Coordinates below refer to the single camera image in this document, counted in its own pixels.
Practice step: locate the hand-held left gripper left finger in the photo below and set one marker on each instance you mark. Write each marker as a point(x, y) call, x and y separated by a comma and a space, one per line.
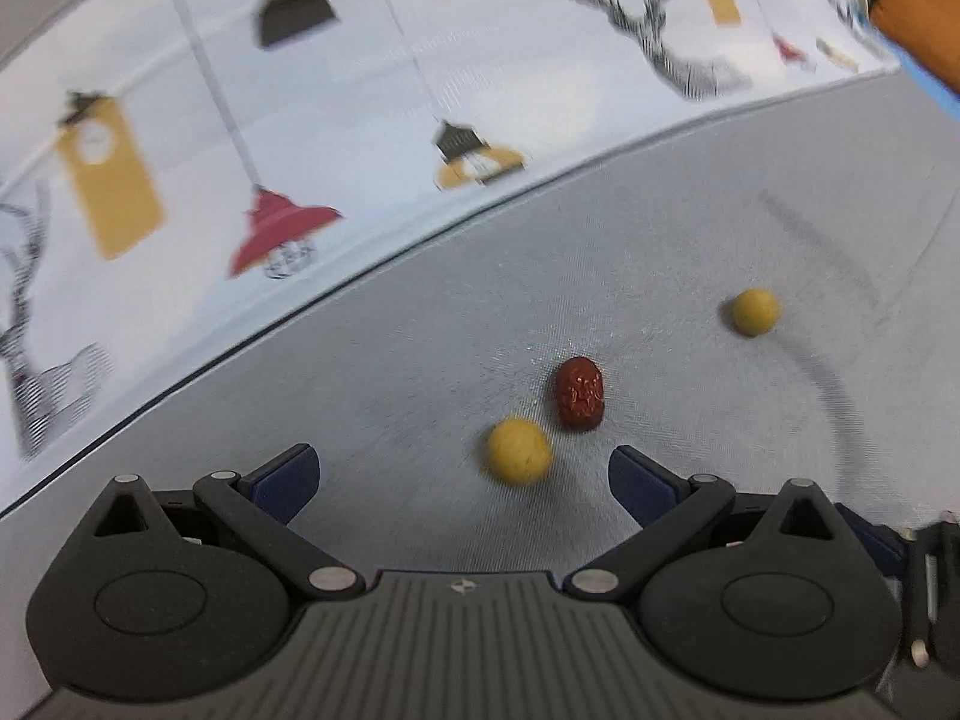
point(289, 478)

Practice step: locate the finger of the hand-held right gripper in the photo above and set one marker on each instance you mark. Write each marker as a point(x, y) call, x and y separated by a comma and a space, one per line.
point(877, 544)

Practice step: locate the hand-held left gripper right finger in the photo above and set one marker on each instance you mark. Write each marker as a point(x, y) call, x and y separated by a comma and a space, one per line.
point(637, 481)

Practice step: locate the red date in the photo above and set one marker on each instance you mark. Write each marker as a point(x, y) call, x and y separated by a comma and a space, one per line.
point(580, 394)

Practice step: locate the small yellow round fruit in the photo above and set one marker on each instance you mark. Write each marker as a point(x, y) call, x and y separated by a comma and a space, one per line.
point(519, 451)
point(755, 312)

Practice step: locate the deer print blanket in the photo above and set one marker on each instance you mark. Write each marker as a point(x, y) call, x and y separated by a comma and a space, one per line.
point(375, 90)

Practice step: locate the orange cushion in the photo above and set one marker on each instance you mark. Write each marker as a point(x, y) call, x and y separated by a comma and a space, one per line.
point(919, 11)

